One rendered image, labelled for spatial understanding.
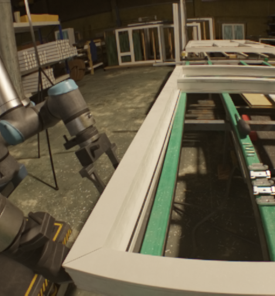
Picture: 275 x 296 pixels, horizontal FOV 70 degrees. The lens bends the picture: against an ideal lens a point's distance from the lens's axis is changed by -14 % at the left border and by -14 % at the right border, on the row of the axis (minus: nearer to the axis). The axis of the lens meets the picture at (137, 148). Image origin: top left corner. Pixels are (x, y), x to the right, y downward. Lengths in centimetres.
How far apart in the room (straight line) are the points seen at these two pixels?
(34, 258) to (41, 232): 8
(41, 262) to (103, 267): 16
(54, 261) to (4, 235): 12
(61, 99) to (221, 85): 80
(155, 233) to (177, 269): 14
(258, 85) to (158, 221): 94
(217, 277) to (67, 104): 57
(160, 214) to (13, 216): 27
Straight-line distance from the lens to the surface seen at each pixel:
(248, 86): 120
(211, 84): 117
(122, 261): 29
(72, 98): 66
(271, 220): 45
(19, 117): 70
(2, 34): 94
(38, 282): 111
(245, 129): 70
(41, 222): 36
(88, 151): 64
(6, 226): 37
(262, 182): 53
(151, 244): 39
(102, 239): 32
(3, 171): 100
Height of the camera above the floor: 118
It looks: 29 degrees down
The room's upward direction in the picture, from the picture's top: 8 degrees counter-clockwise
